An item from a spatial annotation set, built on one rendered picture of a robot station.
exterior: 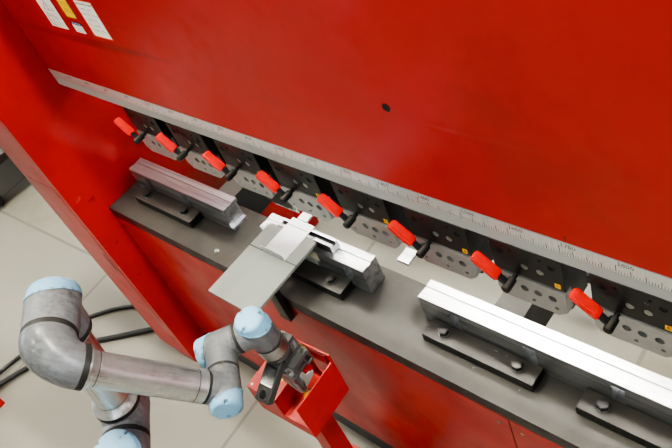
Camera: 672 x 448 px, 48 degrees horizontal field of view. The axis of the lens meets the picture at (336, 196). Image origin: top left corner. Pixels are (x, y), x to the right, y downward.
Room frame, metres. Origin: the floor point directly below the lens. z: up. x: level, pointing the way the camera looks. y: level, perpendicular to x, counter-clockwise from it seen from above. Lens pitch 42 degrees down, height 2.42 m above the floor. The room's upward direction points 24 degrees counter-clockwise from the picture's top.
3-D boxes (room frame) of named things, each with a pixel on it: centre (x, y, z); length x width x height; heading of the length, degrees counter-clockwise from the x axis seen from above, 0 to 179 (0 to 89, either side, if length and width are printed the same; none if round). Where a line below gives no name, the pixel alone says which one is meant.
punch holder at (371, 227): (1.21, -0.07, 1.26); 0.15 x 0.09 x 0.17; 34
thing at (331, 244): (1.49, 0.11, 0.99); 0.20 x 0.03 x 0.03; 34
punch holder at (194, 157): (1.71, 0.26, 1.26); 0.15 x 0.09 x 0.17; 34
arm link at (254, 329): (1.18, 0.30, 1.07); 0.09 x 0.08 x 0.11; 85
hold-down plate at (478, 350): (0.99, -0.16, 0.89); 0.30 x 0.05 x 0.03; 34
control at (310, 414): (1.23, 0.31, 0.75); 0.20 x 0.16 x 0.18; 37
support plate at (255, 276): (1.44, 0.26, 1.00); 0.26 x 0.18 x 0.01; 124
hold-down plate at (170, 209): (1.98, 0.52, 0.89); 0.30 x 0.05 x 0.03; 34
